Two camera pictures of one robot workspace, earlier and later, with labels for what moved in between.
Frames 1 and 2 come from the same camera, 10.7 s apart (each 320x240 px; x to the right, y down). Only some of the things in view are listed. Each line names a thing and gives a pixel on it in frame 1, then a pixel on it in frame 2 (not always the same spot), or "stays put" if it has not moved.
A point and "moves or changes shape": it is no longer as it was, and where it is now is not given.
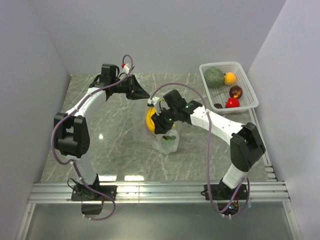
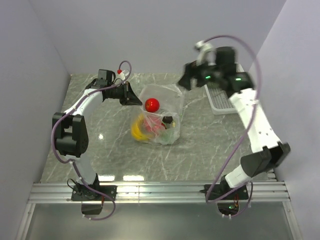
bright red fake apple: [232, 102] → [152, 105]
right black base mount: [224, 194] stays put
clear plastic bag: [168, 141] moves or changes shape
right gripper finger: [159, 128] → [190, 70]
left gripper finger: [136, 91] → [130, 98]
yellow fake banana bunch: [150, 111] → [137, 130]
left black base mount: [92, 202] stays put
